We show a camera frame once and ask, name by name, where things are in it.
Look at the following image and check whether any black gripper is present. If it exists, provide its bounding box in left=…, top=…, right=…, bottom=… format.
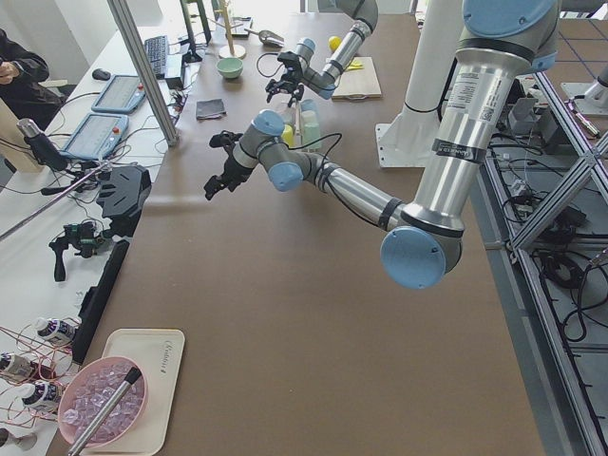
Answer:
left=203, top=130, right=252, bottom=200
left=265, top=51, right=305, bottom=107

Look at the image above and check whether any mint green cup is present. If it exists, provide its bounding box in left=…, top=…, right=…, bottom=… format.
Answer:
left=302, top=122, right=322, bottom=148

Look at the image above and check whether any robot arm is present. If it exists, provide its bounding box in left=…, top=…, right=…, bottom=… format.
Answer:
left=265, top=0, right=378, bottom=106
left=204, top=1, right=561, bottom=289

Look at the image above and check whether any light blue cup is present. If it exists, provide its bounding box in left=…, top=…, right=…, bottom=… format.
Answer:
left=300, top=99, right=318, bottom=115

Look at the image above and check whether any white cup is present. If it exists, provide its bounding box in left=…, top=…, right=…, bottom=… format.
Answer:
left=301, top=110, right=318, bottom=125

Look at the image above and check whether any yellow cup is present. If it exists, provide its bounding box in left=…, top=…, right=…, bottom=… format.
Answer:
left=281, top=123, right=295, bottom=147

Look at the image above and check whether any metal scoop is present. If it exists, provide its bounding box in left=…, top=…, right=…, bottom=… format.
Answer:
left=245, top=28, right=284, bottom=48

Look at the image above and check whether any green bowl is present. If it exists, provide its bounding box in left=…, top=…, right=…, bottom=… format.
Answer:
left=216, top=57, right=243, bottom=80

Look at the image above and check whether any wooden mug tree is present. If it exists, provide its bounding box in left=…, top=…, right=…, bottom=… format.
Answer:
left=217, top=0, right=246, bottom=60

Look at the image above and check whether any yellow lemon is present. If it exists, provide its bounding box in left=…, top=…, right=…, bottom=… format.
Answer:
left=328, top=36, right=341, bottom=51

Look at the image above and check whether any grey folded cloth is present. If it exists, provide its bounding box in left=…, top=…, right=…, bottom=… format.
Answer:
left=195, top=99, right=226, bottom=121

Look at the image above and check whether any yellow plastic knife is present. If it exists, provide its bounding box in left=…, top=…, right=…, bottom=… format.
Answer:
left=346, top=61, right=364, bottom=71

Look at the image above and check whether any wooden cutting board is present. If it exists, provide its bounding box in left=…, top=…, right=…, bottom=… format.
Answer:
left=332, top=56, right=382, bottom=100

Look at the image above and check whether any black monitor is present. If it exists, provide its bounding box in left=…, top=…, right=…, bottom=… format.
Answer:
left=180, top=0, right=212, bottom=64

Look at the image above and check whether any teach pendant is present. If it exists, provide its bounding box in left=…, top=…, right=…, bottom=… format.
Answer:
left=59, top=112, right=129, bottom=161
left=91, top=75, right=145, bottom=114

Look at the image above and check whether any black keyboard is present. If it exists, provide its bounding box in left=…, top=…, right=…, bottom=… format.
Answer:
left=143, top=35, right=169, bottom=79

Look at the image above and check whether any computer mouse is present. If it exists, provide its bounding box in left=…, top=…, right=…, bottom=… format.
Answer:
left=91, top=68, right=111, bottom=81

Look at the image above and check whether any black thermos bottle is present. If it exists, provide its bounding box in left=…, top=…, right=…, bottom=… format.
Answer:
left=16, top=118, right=68, bottom=171

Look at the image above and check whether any cream tray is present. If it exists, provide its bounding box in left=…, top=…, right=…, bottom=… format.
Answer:
left=58, top=329, right=185, bottom=455

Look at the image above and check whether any person in black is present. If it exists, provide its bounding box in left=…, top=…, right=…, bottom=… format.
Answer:
left=1, top=29, right=64, bottom=130

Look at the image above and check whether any pink bowl with ice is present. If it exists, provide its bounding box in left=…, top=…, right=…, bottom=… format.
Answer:
left=58, top=356, right=147, bottom=447

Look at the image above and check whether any white wire cup holder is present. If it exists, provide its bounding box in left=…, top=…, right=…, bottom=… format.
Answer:
left=277, top=102, right=322, bottom=152

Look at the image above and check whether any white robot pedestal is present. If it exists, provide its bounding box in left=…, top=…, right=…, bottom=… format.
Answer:
left=376, top=0, right=464, bottom=168

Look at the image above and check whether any aluminium frame post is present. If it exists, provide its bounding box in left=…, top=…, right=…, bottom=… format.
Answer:
left=107, top=0, right=179, bottom=147

